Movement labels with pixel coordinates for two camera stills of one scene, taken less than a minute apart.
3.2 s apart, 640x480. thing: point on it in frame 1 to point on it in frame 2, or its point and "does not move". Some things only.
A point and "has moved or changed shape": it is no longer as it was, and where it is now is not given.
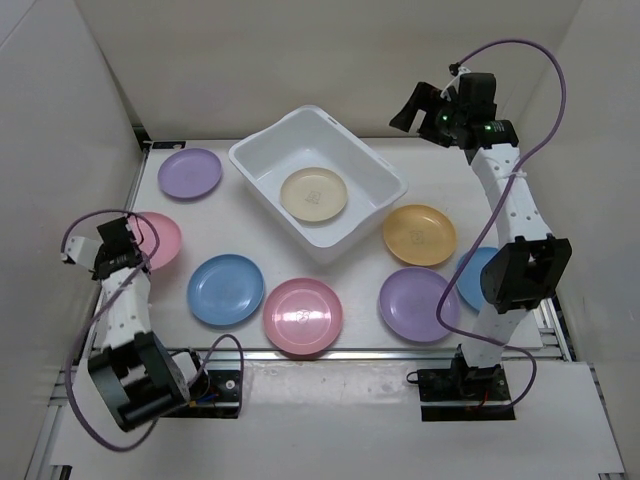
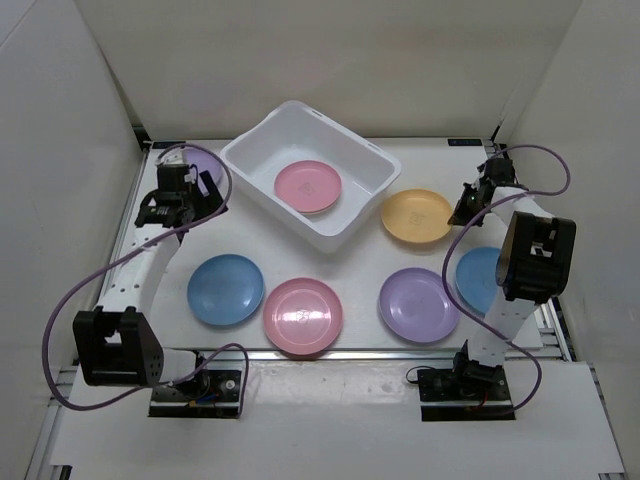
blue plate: [469, 281] does not move
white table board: [226, 275] does not move
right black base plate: [461, 393] does not move
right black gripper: [425, 98] to [461, 215]
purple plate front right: [409, 302] does not move
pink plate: [303, 316] does not move
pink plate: [145, 236] has moved or changed shape
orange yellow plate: [420, 235] has moved or changed shape
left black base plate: [217, 396] does not move
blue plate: [226, 289] does not move
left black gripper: [100, 259] to [214, 195]
